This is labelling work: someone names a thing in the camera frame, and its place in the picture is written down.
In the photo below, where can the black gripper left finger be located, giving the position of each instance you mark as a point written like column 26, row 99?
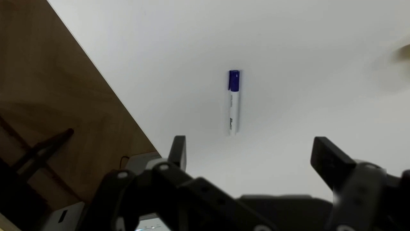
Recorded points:
column 177, row 154

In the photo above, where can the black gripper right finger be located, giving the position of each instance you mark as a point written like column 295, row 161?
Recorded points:
column 337, row 169

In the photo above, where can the white marker with blue cap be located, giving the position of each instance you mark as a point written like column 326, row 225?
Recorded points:
column 234, row 103

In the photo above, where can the yellow enamel cup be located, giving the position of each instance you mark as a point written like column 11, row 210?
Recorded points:
column 405, row 52

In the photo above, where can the black tripod legs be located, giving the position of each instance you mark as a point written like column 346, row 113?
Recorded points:
column 40, row 149

